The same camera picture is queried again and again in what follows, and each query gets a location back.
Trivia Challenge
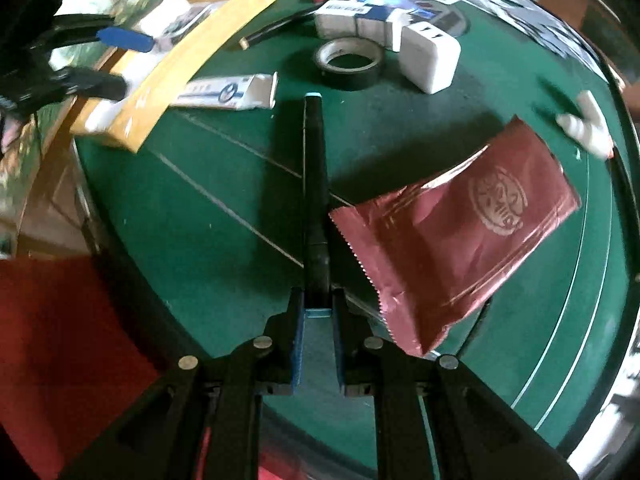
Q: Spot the round table emblem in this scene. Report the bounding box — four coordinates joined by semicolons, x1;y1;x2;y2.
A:
325;0;468;36

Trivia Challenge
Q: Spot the white charger adapter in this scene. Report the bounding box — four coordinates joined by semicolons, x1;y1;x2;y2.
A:
397;22;462;95

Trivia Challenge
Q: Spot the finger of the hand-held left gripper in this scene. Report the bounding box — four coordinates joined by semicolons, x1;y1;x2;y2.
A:
50;66;127;102
52;14;154;55

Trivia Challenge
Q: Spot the white carton box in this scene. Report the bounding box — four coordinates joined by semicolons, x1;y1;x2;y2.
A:
314;0;412;52

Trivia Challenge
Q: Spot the red snack packet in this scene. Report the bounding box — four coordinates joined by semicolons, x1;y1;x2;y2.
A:
329;115;582;357

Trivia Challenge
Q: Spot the black tape roll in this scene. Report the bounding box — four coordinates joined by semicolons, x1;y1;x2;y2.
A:
314;37;385;92

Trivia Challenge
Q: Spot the scattered playing cards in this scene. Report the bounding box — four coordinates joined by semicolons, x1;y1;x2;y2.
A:
385;0;608;81

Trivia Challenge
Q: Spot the white blue toothpaste box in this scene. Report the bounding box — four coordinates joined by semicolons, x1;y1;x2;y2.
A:
170;72;278;111

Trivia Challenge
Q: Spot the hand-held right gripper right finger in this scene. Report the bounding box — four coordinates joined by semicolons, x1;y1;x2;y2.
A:
332;287;581;480

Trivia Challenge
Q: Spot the white plastic bottle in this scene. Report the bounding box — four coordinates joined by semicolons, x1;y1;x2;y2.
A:
556;112;608;153

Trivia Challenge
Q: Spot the black stick tan tip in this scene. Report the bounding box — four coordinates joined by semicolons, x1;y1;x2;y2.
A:
239;2;326;51

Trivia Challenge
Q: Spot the white package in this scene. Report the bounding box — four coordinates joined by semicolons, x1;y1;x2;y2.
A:
137;0;226;53

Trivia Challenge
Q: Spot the black marker pen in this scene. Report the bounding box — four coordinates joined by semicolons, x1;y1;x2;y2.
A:
301;92;333;321

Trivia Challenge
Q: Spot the white bottle red cap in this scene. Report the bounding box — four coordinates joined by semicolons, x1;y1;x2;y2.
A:
576;90;615;161

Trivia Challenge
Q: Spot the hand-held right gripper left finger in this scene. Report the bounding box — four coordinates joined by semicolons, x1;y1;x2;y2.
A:
59;287;307;480

